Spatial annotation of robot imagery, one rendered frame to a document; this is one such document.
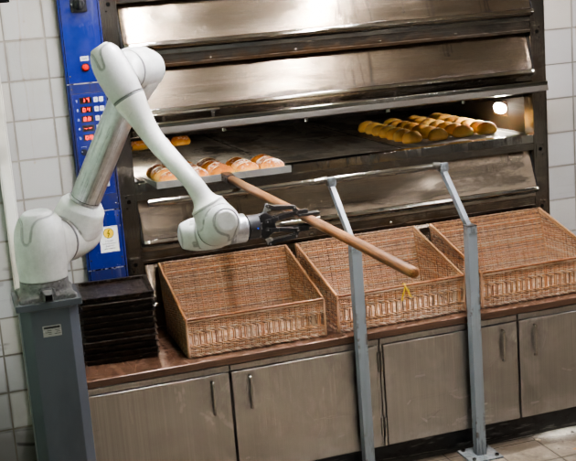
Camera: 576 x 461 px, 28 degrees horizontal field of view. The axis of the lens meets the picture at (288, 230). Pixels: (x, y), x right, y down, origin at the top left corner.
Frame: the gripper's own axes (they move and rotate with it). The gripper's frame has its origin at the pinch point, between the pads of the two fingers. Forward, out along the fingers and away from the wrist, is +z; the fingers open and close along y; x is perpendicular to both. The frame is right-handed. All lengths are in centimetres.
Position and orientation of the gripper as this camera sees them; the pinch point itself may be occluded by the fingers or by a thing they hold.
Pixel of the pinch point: (308, 219)
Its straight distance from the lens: 356.7
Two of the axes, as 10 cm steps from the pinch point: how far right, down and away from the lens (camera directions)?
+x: 3.2, 1.7, -9.3
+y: 0.7, 9.8, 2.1
